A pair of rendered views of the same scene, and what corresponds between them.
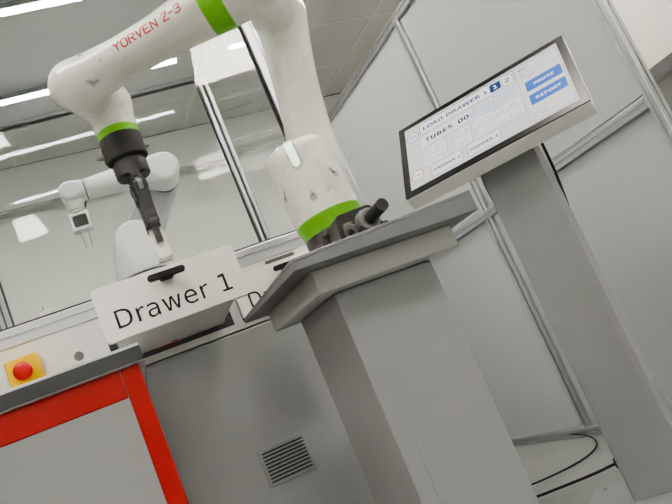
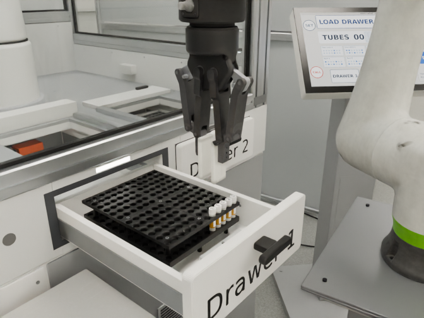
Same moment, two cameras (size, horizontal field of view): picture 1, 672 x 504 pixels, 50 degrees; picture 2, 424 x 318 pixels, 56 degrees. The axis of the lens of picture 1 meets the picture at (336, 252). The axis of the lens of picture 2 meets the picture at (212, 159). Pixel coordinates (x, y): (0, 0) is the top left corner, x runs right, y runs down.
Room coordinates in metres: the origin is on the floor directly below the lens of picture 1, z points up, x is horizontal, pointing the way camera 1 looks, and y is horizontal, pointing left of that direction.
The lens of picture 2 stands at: (0.99, 0.65, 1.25)
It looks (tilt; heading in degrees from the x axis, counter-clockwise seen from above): 23 degrees down; 329
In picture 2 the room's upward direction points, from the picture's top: straight up
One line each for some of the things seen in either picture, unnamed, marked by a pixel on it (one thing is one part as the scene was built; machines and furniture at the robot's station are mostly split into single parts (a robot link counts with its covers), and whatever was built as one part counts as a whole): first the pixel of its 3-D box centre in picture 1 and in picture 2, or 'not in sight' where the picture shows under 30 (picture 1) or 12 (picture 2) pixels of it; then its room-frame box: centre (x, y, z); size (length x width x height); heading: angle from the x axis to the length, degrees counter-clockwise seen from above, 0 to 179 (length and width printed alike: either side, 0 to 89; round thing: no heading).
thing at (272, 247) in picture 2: (166, 275); (268, 246); (1.37, 0.32, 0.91); 0.07 x 0.04 x 0.01; 109
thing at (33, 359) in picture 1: (25, 373); not in sight; (1.57, 0.74, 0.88); 0.07 x 0.05 x 0.07; 109
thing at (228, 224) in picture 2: not in sight; (161, 216); (1.58, 0.40, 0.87); 0.22 x 0.18 x 0.06; 19
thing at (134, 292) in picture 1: (171, 293); (252, 257); (1.39, 0.33, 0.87); 0.29 x 0.02 x 0.11; 109
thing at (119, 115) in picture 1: (107, 110); not in sight; (1.48, 0.34, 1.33); 0.13 x 0.11 x 0.14; 173
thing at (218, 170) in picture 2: (160, 243); (218, 160); (1.48, 0.34, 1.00); 0.03 x 0.01 x 0.07; 109
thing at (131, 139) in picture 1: (122, 151); (210, 2); (1.49, 0.35, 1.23); 0.12 x 0.09 x 0.06; 109
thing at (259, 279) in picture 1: (289, 279); (218, 150); (1.80, 0.14, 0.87); 0.29 x 0.02 x 0.11; 109
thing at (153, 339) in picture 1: (171, 318); (158, 217); (1.59, 0.40, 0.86); 0.40 x 0.26 x 0.06; 19
